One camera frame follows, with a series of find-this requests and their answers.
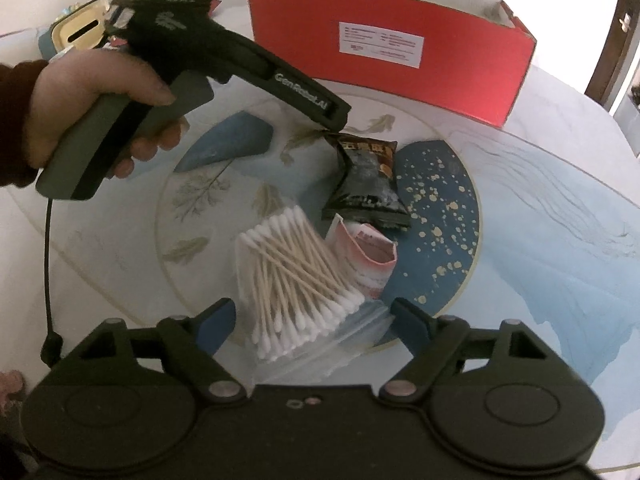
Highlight bag of cotton swabs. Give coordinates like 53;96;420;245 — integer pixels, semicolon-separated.
235;206;393;385

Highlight black snack packet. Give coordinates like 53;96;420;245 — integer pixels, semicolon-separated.
322;132;411;230

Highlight person left hand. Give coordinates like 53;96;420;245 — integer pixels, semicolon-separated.
23;49;175;169

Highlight yellow tissue box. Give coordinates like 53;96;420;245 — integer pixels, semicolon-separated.
38;0;110;60

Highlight pink white sachet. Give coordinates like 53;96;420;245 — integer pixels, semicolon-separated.
326;214;398;299

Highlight painted table mat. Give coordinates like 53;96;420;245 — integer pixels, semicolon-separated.
0;69;640;470

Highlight red cardboard box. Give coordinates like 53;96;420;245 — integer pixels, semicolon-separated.
248;0;537;127

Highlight black cable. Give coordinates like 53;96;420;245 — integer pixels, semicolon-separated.
39;196;64;369

